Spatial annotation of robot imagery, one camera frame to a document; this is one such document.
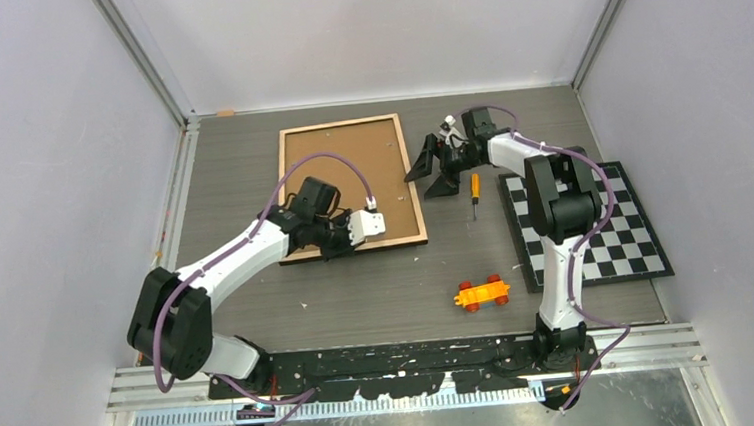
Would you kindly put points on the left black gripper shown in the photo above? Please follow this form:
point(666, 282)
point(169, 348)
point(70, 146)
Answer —
point(345, 246)

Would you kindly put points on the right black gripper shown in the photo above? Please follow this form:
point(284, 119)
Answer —
point(447, 183)

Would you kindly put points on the yellow handled screwdriver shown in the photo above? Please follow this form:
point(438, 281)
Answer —
point(475, 194)

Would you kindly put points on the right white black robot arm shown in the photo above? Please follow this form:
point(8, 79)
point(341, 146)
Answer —
point(564, 206)

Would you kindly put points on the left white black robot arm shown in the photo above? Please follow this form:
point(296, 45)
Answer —
point(172, 322)

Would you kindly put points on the orange toy car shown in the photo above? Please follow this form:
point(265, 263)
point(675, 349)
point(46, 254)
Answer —
point(472, 296)

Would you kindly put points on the black white checkerboard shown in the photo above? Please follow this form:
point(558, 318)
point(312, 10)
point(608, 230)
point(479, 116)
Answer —
point(626, 249)

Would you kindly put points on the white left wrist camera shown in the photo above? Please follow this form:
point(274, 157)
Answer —
point(365, 223)

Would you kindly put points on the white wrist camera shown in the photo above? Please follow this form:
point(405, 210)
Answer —
point(449, 133)
point(365, 223)

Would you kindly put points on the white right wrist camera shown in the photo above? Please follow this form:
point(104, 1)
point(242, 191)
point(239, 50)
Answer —
point(449, 133)

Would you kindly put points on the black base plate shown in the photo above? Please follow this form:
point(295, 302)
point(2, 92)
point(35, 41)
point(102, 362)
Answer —
point(470, 365)

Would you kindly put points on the aluminium rail front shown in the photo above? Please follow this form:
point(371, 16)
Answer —
point(645, 348)

